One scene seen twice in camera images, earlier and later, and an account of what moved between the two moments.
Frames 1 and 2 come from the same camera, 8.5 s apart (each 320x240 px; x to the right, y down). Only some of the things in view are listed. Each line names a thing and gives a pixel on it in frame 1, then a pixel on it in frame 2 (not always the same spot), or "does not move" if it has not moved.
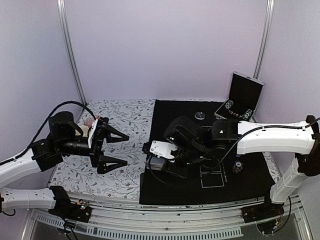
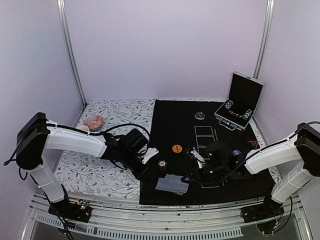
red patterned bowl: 90,120 does not move
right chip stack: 248,112 does not move
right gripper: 181,172 -> 184,179
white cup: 85,129 does not move
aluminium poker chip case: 244,94 does not move
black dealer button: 199,115 does not move
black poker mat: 237,179 does not move
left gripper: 101,133 -> 139,174
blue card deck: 156,163 -> 173,183
